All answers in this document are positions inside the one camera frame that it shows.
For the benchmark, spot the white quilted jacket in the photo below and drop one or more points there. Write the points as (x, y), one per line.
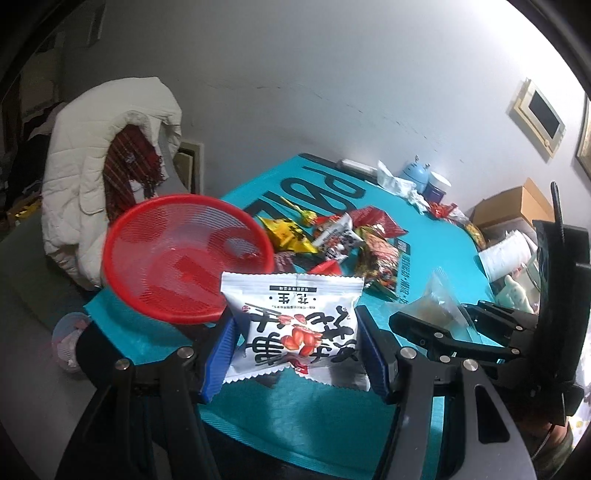
(73, 216)

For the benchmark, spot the yellow snack bag at edge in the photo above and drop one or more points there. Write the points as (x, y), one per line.
(476, 235)

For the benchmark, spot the large red snack bag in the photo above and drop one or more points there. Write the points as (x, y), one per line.
(377, 219)

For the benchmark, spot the yellow lollipop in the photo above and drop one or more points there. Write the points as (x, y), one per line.
(308, 217)

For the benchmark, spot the red mesh basket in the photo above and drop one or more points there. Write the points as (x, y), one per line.
(164, 257)

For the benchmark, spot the crumpled white tissue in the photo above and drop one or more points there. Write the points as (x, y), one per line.
(402, 188)

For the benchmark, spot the clear plastic candy bag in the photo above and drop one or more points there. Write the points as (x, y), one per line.
(438, 305)

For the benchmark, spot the wall intercom panel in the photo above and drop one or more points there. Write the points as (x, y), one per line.
(538, 120)

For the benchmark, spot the white peanut snack packet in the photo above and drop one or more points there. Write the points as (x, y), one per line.
(304, 322)

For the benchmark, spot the red candy wrapper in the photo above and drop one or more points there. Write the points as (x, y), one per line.
(441, 211)

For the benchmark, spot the picture frame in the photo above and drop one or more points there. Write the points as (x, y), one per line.
(583, 154)

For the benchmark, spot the white remote control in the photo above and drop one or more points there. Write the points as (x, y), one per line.
(358, 169)

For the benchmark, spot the white plush toy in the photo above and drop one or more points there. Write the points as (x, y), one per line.
(520, 294)

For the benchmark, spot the blue deer humidifier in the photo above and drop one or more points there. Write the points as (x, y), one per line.
(417, 172)

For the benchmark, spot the red plaid scarf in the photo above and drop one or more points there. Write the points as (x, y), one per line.
(130, 158)

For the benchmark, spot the white black snack packet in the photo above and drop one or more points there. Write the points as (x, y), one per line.
(337, 240)

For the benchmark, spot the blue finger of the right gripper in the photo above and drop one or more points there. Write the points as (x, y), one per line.
(439, 342)

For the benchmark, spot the dark blue white-lid jar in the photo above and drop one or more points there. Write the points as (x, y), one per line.
(436, 188)

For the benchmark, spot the grey chair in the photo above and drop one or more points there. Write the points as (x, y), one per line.
(175, 169)

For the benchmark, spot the cardboard box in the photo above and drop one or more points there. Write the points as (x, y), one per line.
(526, 202)

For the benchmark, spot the yellow snack packet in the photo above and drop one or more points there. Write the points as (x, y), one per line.
(286, 236)

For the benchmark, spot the gold cereal snack bag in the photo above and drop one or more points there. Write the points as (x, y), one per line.
(378, 262)

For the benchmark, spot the small red snack packet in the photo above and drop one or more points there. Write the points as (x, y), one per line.
(327, 268)

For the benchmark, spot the small red cartoon packet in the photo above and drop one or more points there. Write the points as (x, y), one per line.
(321, 220)

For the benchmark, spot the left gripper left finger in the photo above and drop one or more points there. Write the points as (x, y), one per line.
(215, 357)

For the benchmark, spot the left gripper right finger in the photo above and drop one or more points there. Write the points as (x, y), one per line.
(378, 349)

